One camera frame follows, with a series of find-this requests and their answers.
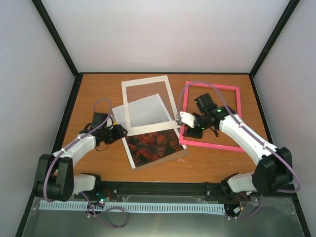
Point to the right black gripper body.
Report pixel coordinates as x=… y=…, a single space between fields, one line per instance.
x=198 y=134

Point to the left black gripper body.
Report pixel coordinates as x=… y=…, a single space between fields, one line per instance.
x=113 y=137

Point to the pink picture frame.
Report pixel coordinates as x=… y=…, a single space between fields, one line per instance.
x=210 y=114

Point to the white mat board passepartout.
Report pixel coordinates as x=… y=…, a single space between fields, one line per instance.
x=139 y=88

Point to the red forest photo print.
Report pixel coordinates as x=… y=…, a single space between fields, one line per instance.
x=156 y=138

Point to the clear glass pane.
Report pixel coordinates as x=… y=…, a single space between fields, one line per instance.
x=147 y=111

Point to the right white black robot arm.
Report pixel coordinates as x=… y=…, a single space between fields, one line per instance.
x=273 y=165

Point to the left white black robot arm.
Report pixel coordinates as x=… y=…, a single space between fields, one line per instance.
x=55 y=179

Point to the steel front plate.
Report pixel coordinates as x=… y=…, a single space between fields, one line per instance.
x=262 y=217

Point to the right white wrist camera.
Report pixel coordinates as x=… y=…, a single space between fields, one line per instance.
x=184 y=118

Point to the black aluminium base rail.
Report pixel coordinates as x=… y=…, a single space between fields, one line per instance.
x=119 y=190

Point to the light blue slotted cable duct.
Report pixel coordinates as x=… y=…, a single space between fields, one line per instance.
x=136 y=207

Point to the left black corner post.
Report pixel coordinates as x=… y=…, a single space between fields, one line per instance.
x=39 y=6

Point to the black corner post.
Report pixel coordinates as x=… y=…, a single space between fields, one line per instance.
x=288 y=11
x=39 y=6

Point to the right black corner post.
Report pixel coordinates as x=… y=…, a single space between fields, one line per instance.
x=288 y=11

